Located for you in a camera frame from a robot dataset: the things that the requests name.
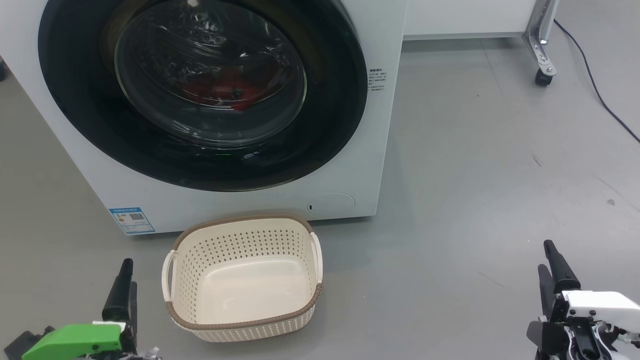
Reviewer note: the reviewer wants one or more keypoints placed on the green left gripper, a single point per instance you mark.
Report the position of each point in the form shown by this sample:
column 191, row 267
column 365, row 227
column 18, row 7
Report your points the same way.
column 75, row 340

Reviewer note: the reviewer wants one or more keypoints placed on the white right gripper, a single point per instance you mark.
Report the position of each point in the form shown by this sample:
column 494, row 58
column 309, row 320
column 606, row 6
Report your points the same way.
column 600, row 305

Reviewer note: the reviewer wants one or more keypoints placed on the round black glass washer door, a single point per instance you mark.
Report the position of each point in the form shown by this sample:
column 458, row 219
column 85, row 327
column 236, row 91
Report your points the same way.
column 80, row 100

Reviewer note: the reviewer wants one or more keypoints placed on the red garment with white stripes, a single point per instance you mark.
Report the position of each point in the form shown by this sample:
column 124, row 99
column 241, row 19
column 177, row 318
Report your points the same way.
column 220, row 87

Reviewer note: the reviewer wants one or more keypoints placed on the cream perforated laundry basket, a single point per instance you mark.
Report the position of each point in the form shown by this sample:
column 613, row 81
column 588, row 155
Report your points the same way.
column 245, row 285

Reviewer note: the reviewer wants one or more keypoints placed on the white front-load washing machine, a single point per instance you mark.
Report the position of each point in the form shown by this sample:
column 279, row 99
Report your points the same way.
column 60, row 150

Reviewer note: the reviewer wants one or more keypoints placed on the blue energy label sticker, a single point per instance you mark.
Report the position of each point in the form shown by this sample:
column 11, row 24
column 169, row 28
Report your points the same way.
column 132, row 220

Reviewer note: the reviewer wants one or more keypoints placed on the small printed text label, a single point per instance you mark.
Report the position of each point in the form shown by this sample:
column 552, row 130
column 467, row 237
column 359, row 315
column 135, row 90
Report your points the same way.
column 378, row 80

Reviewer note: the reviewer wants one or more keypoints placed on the white panel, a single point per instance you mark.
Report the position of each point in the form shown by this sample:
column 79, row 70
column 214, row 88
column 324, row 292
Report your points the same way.
column 465, row 17

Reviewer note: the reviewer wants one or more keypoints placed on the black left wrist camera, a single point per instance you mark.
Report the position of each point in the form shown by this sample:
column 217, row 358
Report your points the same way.
column 25, row 346

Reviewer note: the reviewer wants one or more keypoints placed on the metal frame leg with caster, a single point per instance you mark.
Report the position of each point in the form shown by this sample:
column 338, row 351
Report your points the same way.
column 541, row 45

